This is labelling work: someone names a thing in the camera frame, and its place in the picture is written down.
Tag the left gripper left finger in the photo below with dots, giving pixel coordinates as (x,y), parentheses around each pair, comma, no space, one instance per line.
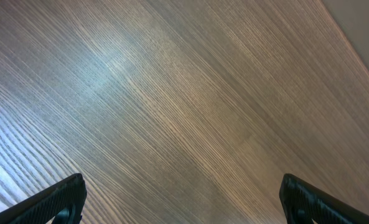
(62,203)

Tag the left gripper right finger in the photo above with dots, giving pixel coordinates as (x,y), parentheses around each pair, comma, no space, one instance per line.
(304,203)

